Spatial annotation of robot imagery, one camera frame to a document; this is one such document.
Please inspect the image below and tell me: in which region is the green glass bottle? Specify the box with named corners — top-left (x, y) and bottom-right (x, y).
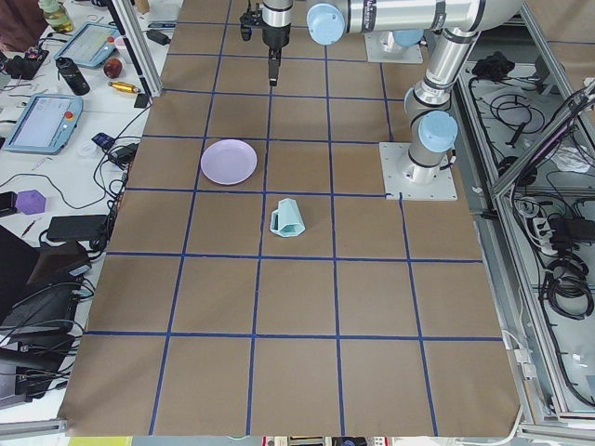
top-left (38, 0), bottom-right (73, 33)

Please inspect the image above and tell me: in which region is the purple faceted object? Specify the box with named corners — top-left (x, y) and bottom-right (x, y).
top-left (16, 190), bottom-right (46, 215)

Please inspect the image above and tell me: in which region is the lilac plate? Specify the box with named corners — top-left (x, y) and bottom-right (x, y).
top-left (201, 139), bottom-right (258, 186)

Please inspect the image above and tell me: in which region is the gold metal cylinder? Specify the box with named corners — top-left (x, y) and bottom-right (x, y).
top-left (108, 82), bottom-right (140, 94)

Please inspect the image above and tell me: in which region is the blue teach pendant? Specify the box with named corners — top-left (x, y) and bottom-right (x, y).
top-left (54, 21), bottom-right (120, 68)
top-left (2, 94), bottom-right (84, 155)

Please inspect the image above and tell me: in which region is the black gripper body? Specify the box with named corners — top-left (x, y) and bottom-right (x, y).
top-left (262, 24), bottom-right (290, 50)

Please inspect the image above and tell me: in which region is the light blue faceted cup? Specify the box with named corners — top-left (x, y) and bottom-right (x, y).
top-left (270, 198), bottom-right (306, 238)

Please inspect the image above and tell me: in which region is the black power adapter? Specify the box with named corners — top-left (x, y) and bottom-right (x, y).
top-left (146, 29), bottom-right (171, 46)

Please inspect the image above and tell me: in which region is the black power brick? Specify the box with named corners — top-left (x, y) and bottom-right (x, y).
top-left (46, 215), bottom-right (107, 242)

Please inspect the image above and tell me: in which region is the blue teach pendant far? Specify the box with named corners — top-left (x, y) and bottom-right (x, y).
top-left (54, 21), bottom-right (120, 68)

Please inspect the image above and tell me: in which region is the black water bottle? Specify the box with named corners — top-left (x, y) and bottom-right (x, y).
top-left (56, 57), bottom-right (90, 96)

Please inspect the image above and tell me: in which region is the blue teach pendant near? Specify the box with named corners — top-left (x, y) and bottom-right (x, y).
top-left (2, 94), bottom-right (84, 155)

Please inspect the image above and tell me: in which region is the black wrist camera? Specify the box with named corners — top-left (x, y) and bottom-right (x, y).
top-left (239, 1), bottom-right (261, 42)

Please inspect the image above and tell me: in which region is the aluminium frame post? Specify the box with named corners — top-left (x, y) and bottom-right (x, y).
top-left (108, 0), bottom-right (163, 98)

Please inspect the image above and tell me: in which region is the red apple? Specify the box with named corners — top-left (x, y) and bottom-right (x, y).
top-left (103, 58), bottom-right (123, 79)

